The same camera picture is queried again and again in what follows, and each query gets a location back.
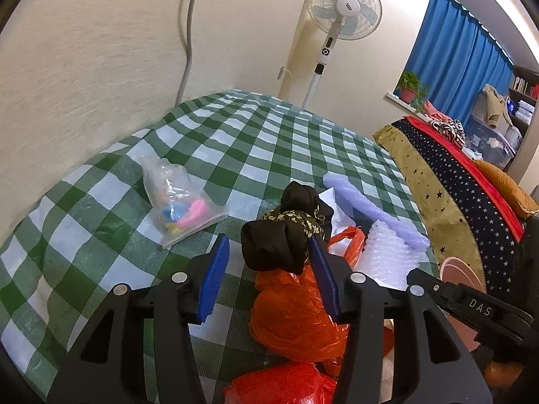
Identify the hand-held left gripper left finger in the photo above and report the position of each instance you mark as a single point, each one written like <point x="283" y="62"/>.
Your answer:
<point x="214" y="277"/>

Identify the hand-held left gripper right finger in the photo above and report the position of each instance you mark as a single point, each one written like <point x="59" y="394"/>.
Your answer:
<point x="326" y="277"/>

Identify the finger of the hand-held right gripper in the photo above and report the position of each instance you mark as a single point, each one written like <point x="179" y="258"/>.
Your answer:
<point x="425" y="283"/>

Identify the pink round bin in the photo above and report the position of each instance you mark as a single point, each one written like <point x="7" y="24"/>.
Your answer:
<point x="459" y="271"/>

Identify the black floral cloth bundle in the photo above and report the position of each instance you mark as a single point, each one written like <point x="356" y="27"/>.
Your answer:
<point x="269" y="244"/>

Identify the clear plastic bag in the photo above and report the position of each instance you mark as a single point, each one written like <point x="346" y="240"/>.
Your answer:
<point x="168" y="189"/>

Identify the white ribbed foam wrap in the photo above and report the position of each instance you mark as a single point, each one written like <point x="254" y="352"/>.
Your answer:
<point x="387" y="256"/>

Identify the orange plastic bag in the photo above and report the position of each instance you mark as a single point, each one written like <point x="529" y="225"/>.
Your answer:
<point x="278" y="387"/>
<point x="290" y="315"/>

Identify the bed with starry cover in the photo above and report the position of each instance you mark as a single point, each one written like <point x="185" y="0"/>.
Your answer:
<point x="454" y="193"/>

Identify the orange pillow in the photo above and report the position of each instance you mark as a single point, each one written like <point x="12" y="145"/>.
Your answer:
<point x="505" y="185"/>

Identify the green white checked tablecloth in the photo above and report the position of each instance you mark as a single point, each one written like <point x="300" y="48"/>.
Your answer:
<point x="105" y="202"/>

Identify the clear storage box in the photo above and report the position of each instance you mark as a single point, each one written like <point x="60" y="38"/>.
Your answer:
<point x="497" y="147"/>

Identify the black white striped cloth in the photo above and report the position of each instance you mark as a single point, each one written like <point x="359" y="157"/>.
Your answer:
<point x="448" y="131"/>

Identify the beige jacket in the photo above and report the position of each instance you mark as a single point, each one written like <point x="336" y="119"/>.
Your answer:
<point x="497" y="103"/>

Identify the potted green plant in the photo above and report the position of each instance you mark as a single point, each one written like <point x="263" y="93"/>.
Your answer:
<point x="410" y="88"/>

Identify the stack of white towels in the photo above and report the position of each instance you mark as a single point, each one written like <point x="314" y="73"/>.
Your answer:
<point x="525" y="110"/>

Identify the dark wooden bookshelf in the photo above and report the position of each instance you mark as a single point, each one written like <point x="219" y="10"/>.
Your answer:
<point x="526" y="88"/>

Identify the blue curtain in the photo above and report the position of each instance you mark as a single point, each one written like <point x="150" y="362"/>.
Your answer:
<point x="459" y="59"/>

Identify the white standing fan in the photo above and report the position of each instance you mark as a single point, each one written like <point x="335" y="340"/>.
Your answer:
<point x="349" y="6"/>

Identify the white wall outlet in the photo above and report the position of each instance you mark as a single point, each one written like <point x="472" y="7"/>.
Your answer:
<point x="282" y="73"/>

